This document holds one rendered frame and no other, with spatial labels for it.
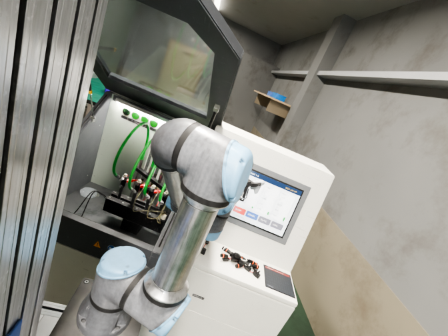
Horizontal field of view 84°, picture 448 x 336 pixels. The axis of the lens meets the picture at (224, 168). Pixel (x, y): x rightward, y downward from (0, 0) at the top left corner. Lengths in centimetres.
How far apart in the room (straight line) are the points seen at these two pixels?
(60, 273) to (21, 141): 129
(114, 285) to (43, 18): 60
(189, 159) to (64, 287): 127
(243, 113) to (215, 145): 672
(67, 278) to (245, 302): 91
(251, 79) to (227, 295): 628
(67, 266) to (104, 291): 79
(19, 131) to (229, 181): 31
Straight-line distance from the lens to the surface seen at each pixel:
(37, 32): 32
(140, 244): 130
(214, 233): 86
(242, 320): 147
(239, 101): 713
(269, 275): 144
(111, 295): 77
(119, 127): 172
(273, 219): 142
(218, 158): 47
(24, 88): 33
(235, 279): 130
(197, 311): 146
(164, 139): 52
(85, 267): 150
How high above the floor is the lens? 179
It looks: 18 degrees down
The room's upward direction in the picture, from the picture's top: 24 degrees clockwise
